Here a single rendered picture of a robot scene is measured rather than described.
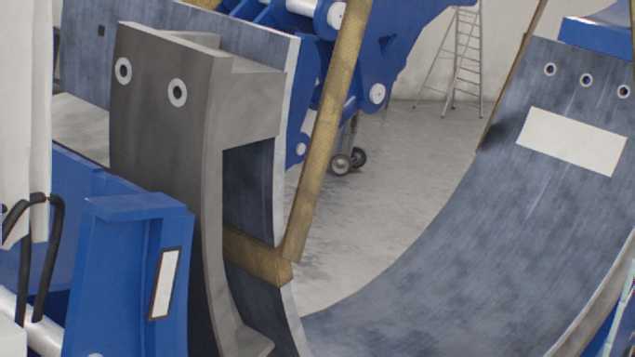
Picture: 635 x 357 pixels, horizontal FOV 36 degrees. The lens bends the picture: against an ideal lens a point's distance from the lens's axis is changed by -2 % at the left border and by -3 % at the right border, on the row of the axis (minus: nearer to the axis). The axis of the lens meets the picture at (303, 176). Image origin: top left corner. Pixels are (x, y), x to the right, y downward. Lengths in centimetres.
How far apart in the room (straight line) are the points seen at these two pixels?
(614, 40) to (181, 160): 271
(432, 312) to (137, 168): 169
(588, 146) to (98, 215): 236
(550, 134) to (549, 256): 48
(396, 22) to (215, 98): 365
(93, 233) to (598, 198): 228
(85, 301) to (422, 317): 186
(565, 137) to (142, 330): 224
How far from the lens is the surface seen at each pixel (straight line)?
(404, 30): 534
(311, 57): 479
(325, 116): 196
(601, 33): 421
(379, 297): 340
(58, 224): 171
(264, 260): 193
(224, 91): 167
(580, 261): 344
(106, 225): 159
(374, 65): 520
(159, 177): 180
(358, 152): 1192
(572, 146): 364
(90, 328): 166
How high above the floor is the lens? 258
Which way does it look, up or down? 14 degrees down
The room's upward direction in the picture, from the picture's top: 13 degrees clockwise
